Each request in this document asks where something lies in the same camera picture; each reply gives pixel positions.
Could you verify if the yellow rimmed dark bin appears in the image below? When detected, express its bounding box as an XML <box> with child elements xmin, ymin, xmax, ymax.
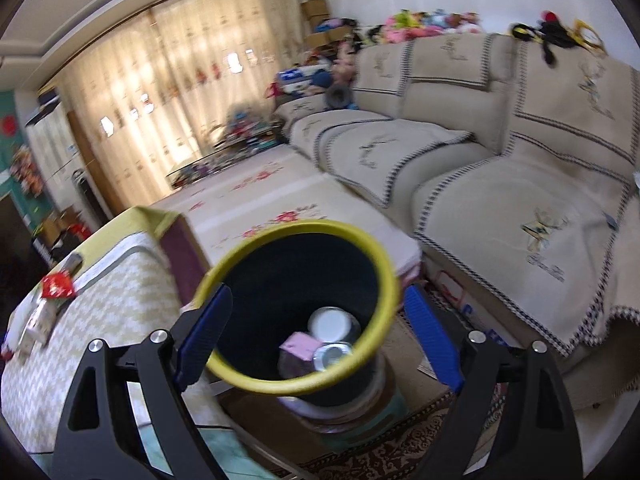
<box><xmin>192</xmin><ymin>219</ymin><xmax>403</xmax><ymax>411</ymax></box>

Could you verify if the cream embroidered curtain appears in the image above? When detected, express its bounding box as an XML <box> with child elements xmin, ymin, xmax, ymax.
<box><xmin>150</xmin><ymin>0</ymin><xmax>321</xmax><ymax>161</ymax></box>
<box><xmin>50</xmin><ymin>10</ymin><xmax>201</xmax><ymax>211</ymax></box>

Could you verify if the row of plush toys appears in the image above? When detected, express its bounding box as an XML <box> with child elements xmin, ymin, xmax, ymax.
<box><xmin>350</xmin><ymin>9</ymin><xmax>483</xmax><ymax>46</ymax></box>

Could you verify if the black and yellow plush toy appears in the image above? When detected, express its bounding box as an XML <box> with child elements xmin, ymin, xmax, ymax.
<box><xmin>510</xmin><ymin>10</ymin><xmax>608</xmax><ymax>67</ymax></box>

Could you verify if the black tower fan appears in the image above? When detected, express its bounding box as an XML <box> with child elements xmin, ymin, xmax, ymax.
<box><xmin>71</xmin><ymin>169</ymin><xmax>108</xmax><ymax>226</ymax></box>

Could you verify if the stack of cardboard boxes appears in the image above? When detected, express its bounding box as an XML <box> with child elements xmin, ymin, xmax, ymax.
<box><xmin>300</xmin><ymin>0</ymin><xmax>333</xmax><ymax>36</ymax></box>

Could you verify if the grey neck pillow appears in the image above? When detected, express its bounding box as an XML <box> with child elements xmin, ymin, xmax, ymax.
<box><xmin>325</xmin><ymin>84</ymin><xmax>353</xmax><ymax>109</ymax></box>

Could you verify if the pink box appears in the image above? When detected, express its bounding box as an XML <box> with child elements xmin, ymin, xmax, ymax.
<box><xmin>279</xmin><ymin>332</ymin><xmax>323</xmax><ymax>361</ymax></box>

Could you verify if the black flat television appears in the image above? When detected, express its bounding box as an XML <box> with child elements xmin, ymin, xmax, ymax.
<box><xmin>0</xmin><ymin>195</ymin><xmax>56</xmax><ymax>311</ymax></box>

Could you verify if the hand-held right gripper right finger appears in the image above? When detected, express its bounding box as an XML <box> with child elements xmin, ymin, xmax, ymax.
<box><xmin>402</xmin><ymin>284</ymin><xmax>586</xmax><ymax>480</ymax></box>

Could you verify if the green and white cup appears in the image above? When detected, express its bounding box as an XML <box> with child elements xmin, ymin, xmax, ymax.
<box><xmin>312</xmin><ymin>341</ymin><xmax>353</xmax><ymax>372</ymax></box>

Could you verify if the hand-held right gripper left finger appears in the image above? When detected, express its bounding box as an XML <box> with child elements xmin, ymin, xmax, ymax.
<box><xmin>50</xmin><ymin>282</ymin><xmax>235</xmax><ymax>480</ymax></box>

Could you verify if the red snack packet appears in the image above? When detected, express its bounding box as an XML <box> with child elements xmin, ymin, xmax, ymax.
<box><xmin>40</xmin><ymin>270</ymin><xmax>77</xmax><ymax>300</ymax></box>

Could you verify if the clear plastic bag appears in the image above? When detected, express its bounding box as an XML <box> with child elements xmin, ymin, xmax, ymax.
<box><xmin>0</xmin><ymin>296</ymin><xmax>36</xmax><ymax>361</ymax></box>

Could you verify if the artificial flower decoration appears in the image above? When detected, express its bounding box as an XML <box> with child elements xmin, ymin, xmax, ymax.
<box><xmin>10</xmin><ymin>145</ymin><xmax>43</xmax><ymax>196</ymax></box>

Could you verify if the beige sofa with covers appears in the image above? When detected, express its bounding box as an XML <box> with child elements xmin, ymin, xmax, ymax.
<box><xmin>274</xmin><ymin>32</ymin><xmax>640</xmax><ymax>411</ymax></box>

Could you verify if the floral cream sheet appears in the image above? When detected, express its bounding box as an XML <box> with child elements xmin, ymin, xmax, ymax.
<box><xmin>150</xmin><ymin>145</ymin><xmax>423</xmax><ymax>306</ymax></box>

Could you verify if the glass coffee table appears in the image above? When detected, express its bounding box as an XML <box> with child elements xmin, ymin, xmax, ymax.
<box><xmin>165</xmin><ymin>120</ymin><xmax>283</xmax><ymax>191</ymax></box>

